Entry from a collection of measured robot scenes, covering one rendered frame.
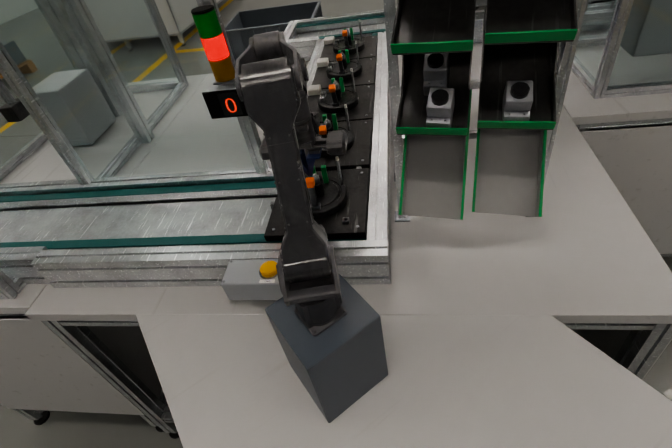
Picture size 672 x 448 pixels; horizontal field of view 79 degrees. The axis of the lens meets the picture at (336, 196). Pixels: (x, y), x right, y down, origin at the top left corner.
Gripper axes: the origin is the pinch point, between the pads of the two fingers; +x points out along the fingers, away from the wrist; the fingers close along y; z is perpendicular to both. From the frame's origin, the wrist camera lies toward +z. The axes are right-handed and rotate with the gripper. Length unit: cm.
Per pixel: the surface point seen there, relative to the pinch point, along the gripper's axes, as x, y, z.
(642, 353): 41, -70, -22
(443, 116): -12.5, -28.7, -5.5
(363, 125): 13.4, -9.4, 36.8
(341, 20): 16, 7, 148
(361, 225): 13.4, -10.9, -6.8
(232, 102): -10.4, 18.3, 12.1
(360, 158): 13.4, -9.4, 19.4
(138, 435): 111, 87, -22
